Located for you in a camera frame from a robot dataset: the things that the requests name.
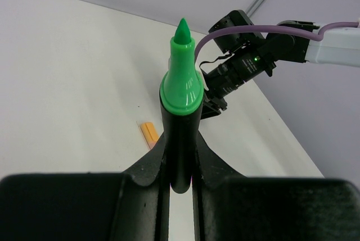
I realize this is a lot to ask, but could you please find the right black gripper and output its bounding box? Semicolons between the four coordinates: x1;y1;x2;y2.
201;52;276;120

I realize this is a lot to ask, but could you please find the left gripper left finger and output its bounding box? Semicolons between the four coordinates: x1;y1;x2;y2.
120;135;170;240

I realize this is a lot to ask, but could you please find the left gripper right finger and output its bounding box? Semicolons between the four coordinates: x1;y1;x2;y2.
192;134;244;240

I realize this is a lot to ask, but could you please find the pink orange highlighter pen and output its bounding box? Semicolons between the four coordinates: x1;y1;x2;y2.
147;141;156;149

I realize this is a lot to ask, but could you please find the orange pen cap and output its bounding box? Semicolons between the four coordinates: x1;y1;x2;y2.
140;122;159;145

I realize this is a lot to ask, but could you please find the black green highlighter pen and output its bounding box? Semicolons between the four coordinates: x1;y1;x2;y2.
159;19;204;194

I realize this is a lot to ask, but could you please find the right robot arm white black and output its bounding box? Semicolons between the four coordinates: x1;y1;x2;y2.
195;10;359;119

